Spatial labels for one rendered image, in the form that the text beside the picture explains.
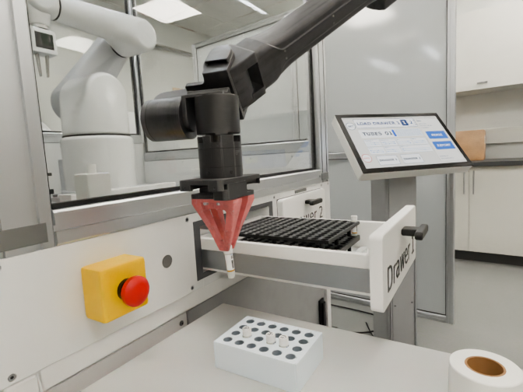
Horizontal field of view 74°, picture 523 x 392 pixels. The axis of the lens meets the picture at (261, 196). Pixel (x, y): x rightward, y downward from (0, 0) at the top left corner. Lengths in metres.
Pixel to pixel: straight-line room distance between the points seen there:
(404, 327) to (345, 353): 1.22
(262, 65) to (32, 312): 0.43
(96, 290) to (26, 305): 0.08
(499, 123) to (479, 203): 0.99
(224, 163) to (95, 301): 0.24
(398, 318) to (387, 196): 0.54
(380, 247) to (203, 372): 0.29
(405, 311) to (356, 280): 1.20
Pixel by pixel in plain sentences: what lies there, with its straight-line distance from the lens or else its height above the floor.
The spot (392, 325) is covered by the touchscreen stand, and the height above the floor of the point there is 0.28.
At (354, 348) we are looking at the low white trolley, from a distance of 0.57.
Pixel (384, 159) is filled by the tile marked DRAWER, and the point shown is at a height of 1.01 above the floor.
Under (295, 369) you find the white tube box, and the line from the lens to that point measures 0.46.
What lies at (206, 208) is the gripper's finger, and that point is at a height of 0.98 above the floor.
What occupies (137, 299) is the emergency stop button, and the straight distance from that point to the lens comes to 0.50.
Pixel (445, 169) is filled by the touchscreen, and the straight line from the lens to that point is 1.59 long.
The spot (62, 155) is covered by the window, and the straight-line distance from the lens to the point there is 0.53.
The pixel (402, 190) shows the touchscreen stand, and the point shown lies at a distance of 1.59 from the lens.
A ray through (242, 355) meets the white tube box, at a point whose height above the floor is 0.79.
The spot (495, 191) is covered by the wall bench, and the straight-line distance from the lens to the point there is 3.56.
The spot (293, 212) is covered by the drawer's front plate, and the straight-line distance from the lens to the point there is 0.96.
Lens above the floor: 1.04
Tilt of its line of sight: 6 degrees down
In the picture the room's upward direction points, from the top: 3 degrees counter-clockwise
